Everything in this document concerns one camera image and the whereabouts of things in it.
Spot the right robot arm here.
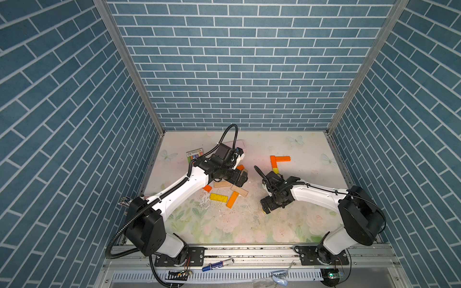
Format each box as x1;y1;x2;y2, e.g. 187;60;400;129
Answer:
261;172;387;264

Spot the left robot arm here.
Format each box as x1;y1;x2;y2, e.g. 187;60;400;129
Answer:
122;144;248;262

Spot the natural wood block left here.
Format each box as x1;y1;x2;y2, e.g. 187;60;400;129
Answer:
214;180;232;188

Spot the natural wood block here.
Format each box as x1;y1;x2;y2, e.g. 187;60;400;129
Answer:
231;186;249;198
214;180;232;188

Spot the pink pencil case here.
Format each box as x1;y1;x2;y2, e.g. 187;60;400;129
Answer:
235;140;246;150

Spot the natural wood block lower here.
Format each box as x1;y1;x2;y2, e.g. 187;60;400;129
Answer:
231;186;249;198

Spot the coloured marker box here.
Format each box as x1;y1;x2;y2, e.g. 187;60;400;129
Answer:
186;148;204;163

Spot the blue screwdriver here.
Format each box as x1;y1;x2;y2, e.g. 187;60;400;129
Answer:
202;258;234;272

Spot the pink pen cup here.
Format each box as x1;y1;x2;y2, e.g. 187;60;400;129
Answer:
118;196;133;208

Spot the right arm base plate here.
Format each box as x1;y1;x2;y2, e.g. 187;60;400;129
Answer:
293;246;349;266

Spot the black corrugated cable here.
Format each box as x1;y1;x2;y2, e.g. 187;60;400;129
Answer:
105;168;202;288

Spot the aluminium rail frame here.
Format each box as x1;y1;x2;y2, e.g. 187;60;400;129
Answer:
95;244;411;288

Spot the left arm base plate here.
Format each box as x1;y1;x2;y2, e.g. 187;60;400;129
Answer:
154;247;205;267

